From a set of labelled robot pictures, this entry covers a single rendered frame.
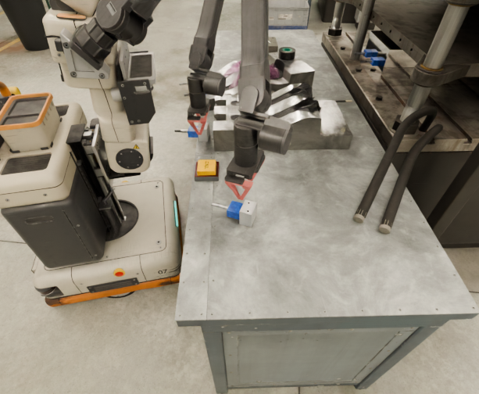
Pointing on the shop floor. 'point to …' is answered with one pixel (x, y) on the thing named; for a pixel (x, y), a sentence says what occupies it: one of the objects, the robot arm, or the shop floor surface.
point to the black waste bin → (27, 22)
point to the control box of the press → (449, 202)
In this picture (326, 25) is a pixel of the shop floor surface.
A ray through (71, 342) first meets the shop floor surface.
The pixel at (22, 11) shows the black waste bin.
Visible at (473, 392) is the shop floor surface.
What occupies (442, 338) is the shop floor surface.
